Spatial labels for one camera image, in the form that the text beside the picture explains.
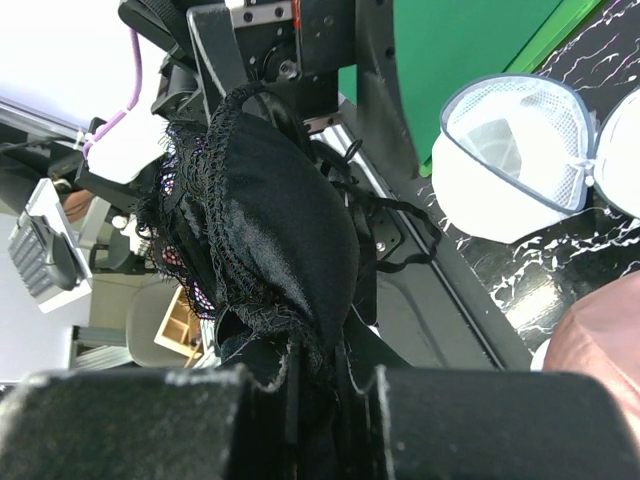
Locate green binder folder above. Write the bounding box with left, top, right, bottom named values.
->
left=337, top=0, right=609, bottom=179

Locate grey keyboard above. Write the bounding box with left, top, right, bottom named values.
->
left=8, top=179, right=92, bottom=313

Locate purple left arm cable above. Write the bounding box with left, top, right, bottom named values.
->
left=82, top=27, right=146, bottom=156

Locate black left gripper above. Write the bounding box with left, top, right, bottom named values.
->
left=117, top=0, right=416, bottom=131

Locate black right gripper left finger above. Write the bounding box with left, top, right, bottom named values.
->
left=1, top=365, right=295, bottom=479

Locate white mesh laundry bag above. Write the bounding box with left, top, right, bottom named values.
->
left=431, top=74, right=639, bottom=244

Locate black lace bra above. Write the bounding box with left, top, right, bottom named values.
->
left=136, top=83, right=425, bottom=393

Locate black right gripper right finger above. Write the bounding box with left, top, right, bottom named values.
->
left=335, top=347, right=639, bottom=479

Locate pink satin bra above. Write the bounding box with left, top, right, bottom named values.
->
left=543, top=272, right=639, bottom=394

